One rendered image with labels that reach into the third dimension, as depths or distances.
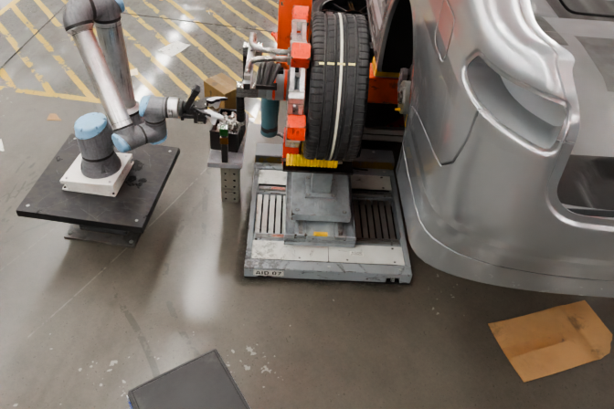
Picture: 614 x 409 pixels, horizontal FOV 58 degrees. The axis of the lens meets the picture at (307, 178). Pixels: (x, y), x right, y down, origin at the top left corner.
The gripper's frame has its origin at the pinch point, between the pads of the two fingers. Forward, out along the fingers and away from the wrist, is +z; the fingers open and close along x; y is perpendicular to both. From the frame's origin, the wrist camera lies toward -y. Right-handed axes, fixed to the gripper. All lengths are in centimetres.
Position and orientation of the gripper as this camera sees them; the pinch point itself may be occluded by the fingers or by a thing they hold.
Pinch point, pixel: (226, 107)
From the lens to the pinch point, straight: 245.4
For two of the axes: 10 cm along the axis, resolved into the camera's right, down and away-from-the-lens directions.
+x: 0.0, 6.6, -7.5
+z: 10.0, 0.6, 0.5
